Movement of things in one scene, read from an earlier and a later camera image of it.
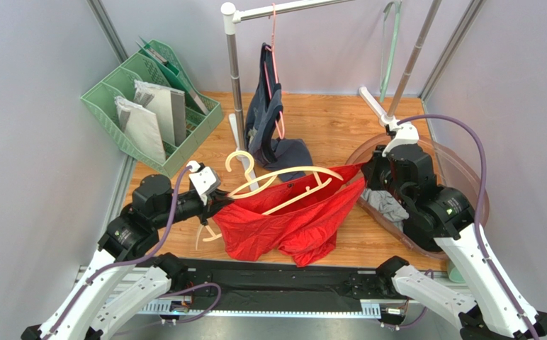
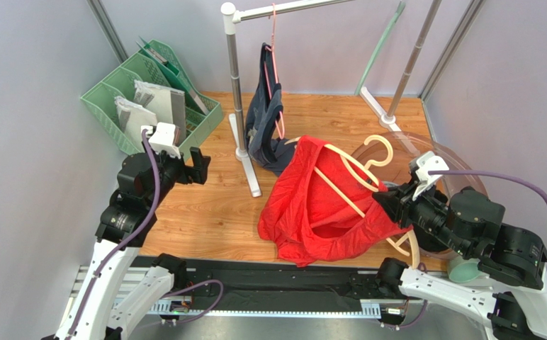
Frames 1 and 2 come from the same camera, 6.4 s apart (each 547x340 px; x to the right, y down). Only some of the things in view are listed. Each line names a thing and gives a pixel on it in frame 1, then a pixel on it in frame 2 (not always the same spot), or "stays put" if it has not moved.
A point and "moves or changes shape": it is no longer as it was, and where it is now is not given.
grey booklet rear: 169,107 stays put
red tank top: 297,219 moves or changes shape
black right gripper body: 372,171 → 398,204
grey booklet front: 140,127 stays put
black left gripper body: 208,209 → 172,170
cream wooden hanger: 205,234 → 409,247
